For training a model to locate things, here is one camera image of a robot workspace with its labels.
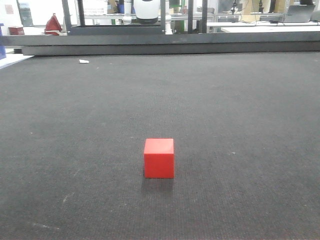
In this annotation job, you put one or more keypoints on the red magnetic cube block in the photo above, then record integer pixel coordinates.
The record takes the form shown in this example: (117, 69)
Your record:
(159, 158)

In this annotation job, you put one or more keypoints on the white black robot base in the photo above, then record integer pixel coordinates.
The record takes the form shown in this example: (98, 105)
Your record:
(146, 11)

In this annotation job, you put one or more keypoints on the white scrap on mat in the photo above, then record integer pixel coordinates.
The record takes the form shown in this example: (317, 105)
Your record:
(83, 61)

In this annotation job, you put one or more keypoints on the red triangular object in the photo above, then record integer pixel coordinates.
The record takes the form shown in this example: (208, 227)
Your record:
(53, 26)

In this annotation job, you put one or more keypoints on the white background table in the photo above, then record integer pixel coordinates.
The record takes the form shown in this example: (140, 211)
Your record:
(265, 27)

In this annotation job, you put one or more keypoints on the dark red small box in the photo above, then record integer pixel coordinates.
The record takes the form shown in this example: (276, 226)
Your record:
(16, 31)

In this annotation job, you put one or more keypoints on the black metal frame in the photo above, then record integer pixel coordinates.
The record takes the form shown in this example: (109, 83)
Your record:
(105, 18)

